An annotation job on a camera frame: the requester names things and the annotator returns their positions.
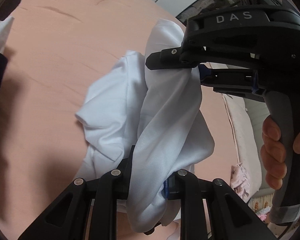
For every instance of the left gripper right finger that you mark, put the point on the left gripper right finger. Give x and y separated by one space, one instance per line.
212 210

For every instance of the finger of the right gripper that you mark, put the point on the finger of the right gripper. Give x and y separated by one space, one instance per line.
172 58
206 75

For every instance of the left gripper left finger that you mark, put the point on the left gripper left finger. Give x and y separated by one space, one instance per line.
85 209

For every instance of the white navy-trimmed shirt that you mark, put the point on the white navy-trimmed shirt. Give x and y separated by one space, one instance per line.
152 115

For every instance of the person's right hand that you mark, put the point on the person's right hand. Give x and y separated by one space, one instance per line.
273 153

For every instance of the pink cartoon print pajamas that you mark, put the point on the pink cartoon print pajamas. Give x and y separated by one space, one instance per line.
240 182

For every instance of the beige waffle pillow cover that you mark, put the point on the beige waffle pillow cover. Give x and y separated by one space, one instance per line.
245 144

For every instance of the pink bed sheet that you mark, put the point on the pink bed sheet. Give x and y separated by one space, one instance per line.
56 49

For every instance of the white blue print garment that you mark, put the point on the white blue print garment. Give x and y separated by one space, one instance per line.
5 28

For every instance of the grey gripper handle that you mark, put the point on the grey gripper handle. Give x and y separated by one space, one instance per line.
284 109

